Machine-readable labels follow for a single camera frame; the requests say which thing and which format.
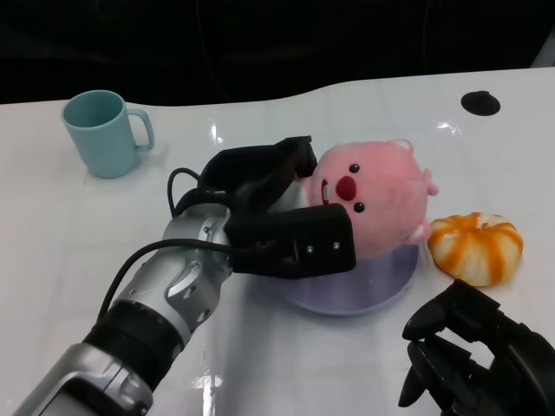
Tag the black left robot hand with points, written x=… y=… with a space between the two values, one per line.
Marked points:
x=251 y=173

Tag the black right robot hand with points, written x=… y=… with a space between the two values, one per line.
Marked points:
x=498 y=355

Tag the pink plush beaver doll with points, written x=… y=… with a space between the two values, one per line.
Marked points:
x=381 y=195

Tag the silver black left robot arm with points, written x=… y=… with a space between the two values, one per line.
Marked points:
x=182 y=264

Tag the purple plastic plate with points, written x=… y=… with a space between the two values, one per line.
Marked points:
x=347 y=290

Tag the orange white striped bun toy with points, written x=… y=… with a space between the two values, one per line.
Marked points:
x=472 y=251

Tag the teal plastic mug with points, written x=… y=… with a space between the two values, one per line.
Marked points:
x=104 y=138

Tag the black round table grommet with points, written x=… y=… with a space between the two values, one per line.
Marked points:
x=480 y=103

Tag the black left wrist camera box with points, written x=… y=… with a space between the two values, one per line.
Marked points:
x=312 y=242

